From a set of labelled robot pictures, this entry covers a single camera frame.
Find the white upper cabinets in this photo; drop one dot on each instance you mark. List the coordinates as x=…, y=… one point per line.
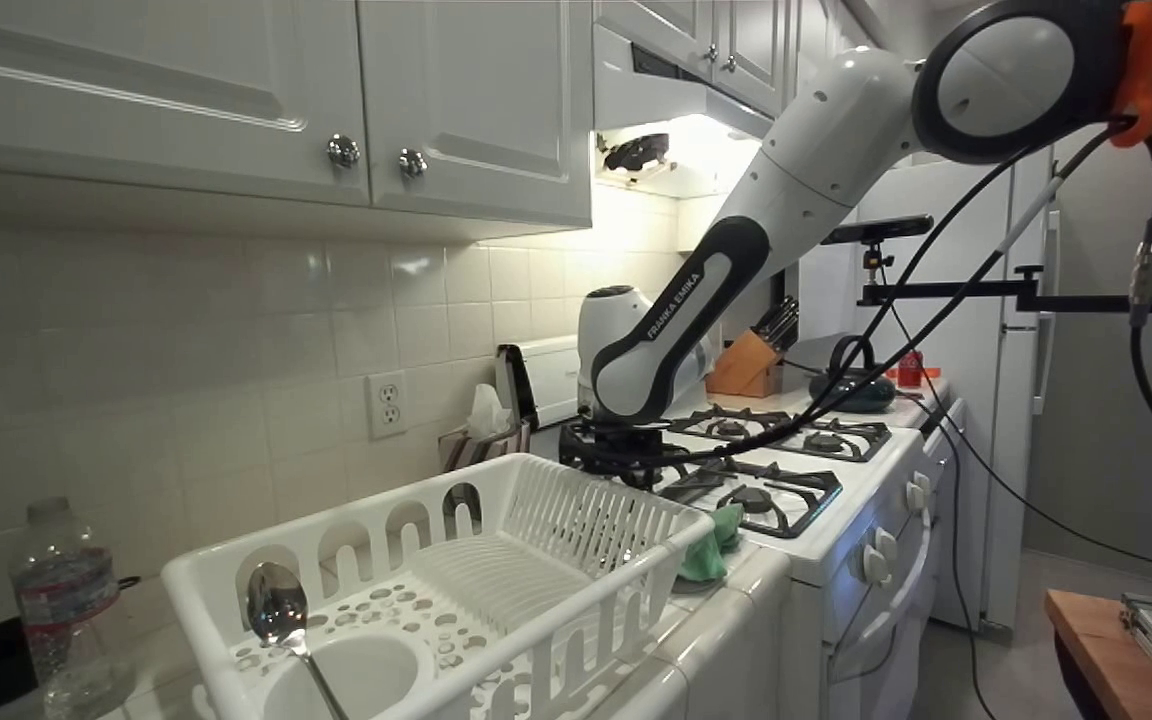
x=406, y=118

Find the black camera on mount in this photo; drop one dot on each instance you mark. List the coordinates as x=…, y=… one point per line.
x=877, y=231

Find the clear plastic water bottle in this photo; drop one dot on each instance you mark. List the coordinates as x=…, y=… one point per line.
x=70, y=608

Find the white refrigerator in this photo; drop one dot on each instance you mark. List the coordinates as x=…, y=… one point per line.
x=987, y=349

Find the wooden knife block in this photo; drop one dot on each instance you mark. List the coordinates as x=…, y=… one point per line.
x=751, y=366

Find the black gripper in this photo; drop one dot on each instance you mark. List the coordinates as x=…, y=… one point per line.
x=615, y=449

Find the green sponge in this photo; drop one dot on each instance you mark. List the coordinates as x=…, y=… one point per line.
x=704, y=557

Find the wooden table top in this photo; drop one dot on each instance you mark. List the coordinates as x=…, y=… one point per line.
x=1103, y=661

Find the black stove grate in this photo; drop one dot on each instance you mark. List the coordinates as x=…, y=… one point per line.
x=780, y=485

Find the large silver spoon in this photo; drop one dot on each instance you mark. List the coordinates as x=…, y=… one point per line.
x=276, y=613

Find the white dish rack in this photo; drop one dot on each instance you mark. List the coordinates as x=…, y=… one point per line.
x=523, y=577

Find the wall power outlet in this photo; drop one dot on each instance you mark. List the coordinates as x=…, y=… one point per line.
x=385, y=404

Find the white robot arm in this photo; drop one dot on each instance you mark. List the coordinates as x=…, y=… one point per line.
x=992, y=86

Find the white cutlery holder cup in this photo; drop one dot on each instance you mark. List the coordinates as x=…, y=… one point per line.
x=365, y=672

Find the dark green kettle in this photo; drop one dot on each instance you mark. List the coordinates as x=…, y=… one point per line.
x=848, y=380

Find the white stove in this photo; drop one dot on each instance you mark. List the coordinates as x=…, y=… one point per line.
x=860, y=577

